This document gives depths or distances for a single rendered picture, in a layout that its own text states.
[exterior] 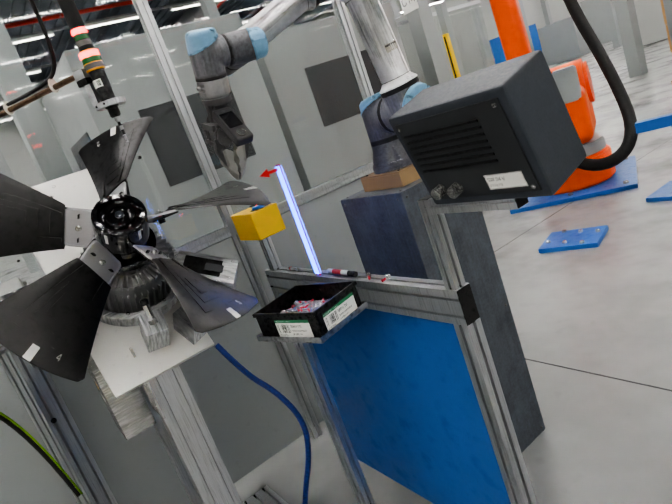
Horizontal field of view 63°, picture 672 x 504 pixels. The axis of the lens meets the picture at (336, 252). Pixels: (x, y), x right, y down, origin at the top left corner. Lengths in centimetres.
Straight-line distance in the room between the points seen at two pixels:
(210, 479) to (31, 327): 68
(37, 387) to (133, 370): 58
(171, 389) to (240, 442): 88
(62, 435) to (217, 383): 58
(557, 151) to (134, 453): 180
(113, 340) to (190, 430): 32
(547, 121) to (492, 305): 106
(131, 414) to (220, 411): 65
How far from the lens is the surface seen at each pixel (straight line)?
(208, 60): 137
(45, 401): 198
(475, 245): 180
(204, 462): 163
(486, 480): 150
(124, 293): 142
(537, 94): 89
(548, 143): 89
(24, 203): 142
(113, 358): 146
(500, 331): 191
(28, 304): 125
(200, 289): 125
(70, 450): 204
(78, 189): 177
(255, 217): 172
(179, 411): 157
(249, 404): 234
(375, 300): 138
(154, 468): 228
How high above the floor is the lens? 127
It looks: 13 degrees down
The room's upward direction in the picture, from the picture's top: 20 degrees counter-clockwise
